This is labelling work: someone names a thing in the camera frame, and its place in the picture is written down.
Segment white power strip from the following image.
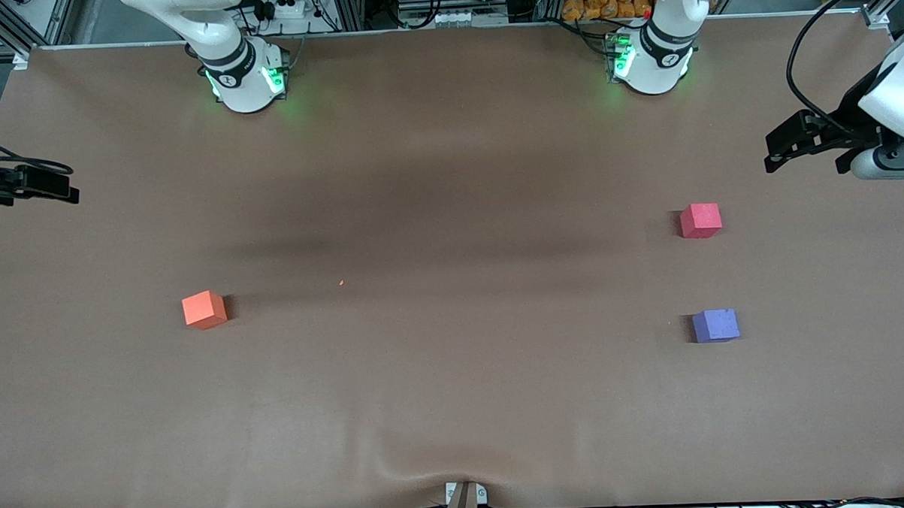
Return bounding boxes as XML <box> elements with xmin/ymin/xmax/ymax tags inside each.
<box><xmin>252</xmin><ymin>0</ymin><xmax>316</xmax><ymax>21</ymax></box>

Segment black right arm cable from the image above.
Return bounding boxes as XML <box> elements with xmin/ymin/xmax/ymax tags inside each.
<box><xmin>0</xmin><ymin>129</ymin><xmax>75</xmax><ymax>178</ymax></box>

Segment white terminal block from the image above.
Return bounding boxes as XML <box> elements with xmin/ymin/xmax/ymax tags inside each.
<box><xmin>422</xmin><ymin>9</ymin><xmax>476</xmax><ymax>27</ymax></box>

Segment orange foam block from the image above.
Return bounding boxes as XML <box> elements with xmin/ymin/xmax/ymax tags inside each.
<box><xmin>181</xmin><ymin>289</ymin><xmax>229</xmax><ymax>331</ymax></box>

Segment purple foam block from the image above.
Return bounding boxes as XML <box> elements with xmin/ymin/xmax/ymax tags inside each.
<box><xmin>691</xmin><ymin>308</ymin><xmax>742</xmax><ymax>344</ymax></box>

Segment red foam block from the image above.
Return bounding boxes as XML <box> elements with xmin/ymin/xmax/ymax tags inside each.
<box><xmin>679</xmin><ymin>202</ymin><xmax>723</xmax><ymax>240</ymax></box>

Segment grey mounting bracket plate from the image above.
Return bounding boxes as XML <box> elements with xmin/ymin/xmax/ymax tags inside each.
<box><xmin>444</xmin><ymin>480</ymin><xmax>488</xmax><ymax>508</ymax></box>

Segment brown table mat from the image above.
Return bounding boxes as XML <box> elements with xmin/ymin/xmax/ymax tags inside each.
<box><xmin>0</xmin><ymin>9</ymin><xmax>904</xmax><ymax>508</ymax></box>

